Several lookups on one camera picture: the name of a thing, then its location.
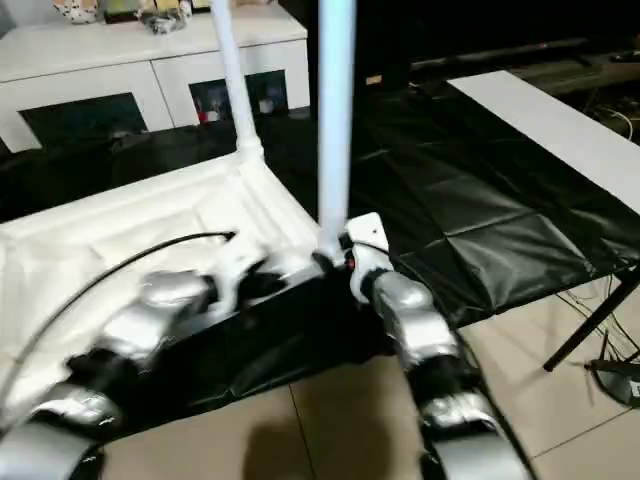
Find white plastic table leg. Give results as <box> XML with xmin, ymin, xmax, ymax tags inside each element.
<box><xmin>312</xmin><ymin>0</ymin><xmax>360</xmax><ymax>261</ymax></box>
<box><xmin>209</xmin><ymin>0</ymin><xmax>267</xmax><ymax>162</ymax></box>

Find white plastic table top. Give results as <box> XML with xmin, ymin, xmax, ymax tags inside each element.
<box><xmin>0</xmin><ymin>146</ymin><xmax>347</xmax><ymax>401</ymax></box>

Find black work mat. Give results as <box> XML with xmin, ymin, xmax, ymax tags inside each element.
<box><xmin>0</xmin><ymin>82</ymin><xmax>640</xmax><ymax>441</ymax></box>

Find white side table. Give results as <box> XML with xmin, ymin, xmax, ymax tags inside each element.
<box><xmin>446</xmin><ymin>69</ymin><xmax>640</xmax><ymax>222</ymax></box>

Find dark low bench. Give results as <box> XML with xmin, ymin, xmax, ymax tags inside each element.
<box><xmin>409</xmin><ymin>39</ymin><xmax>640</xmax><ymax>97</ymax></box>

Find white sideboard cabinet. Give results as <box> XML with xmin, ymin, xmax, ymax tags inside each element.
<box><xmin>0</xmin><ymin>9</ymin><xmax>310</xmax><ymax>152</ymax></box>

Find grey tangled bundle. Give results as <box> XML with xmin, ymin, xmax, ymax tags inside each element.
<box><xmin>139</xmin><ymin>13</ymin><xmax>187</xmax><ymax>37</ymax></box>

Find black tripod base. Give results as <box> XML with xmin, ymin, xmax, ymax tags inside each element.
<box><xmin>584</xmin><ymin>344</ymin><xmax>640</xmax><ymax>412</ymax></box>

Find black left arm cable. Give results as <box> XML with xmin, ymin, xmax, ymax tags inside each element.
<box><xmin>0</xmin><ymin>229</ymin><xmax>240</xmax><ymax>404</ymax></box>

